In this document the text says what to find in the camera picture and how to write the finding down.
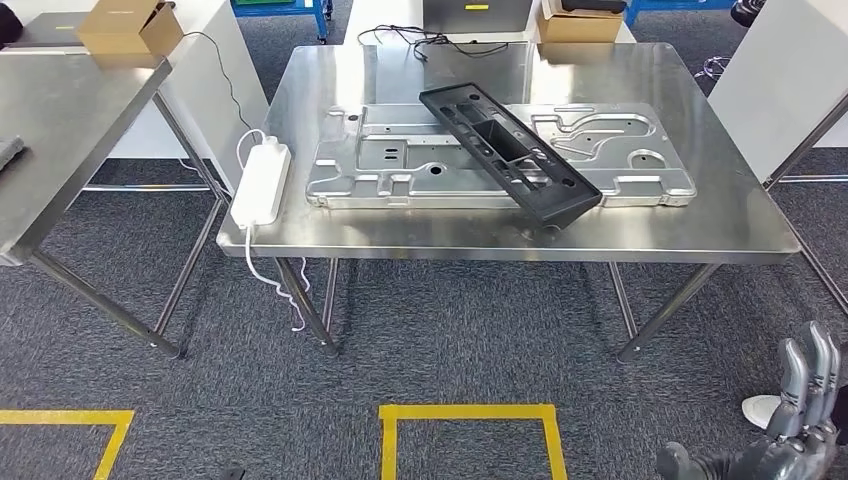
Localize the black tangled cables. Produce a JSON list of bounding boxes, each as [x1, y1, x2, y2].
[[356, 23, 511, 64]]

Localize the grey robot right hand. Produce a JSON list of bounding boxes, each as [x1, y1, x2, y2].
[[655, 321, 843, 480]]

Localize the black remote controller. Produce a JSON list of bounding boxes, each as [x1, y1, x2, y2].
[[560, 0, 629, 16]]

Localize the steel workbench table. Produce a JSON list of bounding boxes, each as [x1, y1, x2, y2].
[[0, 51, 231, 360], [215, 41, 804, 364], [760, 91, 848, 318]]

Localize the flat cardboard box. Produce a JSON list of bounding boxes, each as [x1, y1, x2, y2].
[[535, 0, 629, 45]]

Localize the silver stamped metal plate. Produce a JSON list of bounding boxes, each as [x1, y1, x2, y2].
[[304, 101, 699, 211]]

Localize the open cardboard box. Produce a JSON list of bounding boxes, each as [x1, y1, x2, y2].
[[75, 0, 185, 60]]

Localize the white power strip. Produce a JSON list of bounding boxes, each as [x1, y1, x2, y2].
[[229, 135, 293, 231]]

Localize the thin black cable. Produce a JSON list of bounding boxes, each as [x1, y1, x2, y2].
[[182, 29, 258, 137]]

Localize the person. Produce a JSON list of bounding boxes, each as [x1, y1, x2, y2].
[[740, 382, 848, 432]]

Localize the black plastic frame panel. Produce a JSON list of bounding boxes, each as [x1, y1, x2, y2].
[[417, 81, 605, 231]]

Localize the grey stamped metal plate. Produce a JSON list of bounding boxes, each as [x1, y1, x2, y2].
[[0, 135, 28, 172]]

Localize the black stool seat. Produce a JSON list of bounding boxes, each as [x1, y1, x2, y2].
[[730, 0, 764, 29], [0, 1, 25, 49]]

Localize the grey laptop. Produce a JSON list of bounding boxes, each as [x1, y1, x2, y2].
[[421, 0, 535, 36]]

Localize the yellow floor tape frame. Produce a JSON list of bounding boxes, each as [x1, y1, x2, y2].
[[0, 408, 136, 480], [378, 403, 571, 480]]

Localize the white desk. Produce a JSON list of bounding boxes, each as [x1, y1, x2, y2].
[[343, 0, 639, 48], [707, 0, 848, 185], [0, 0, 271, 195]]

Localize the blue metal rack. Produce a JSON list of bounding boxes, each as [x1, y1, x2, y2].
[[230, 0, 334, 43], [624, 0, 738, 29]]

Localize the chrome chair base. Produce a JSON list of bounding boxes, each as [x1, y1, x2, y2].
[[694, 54, 735, 82]]

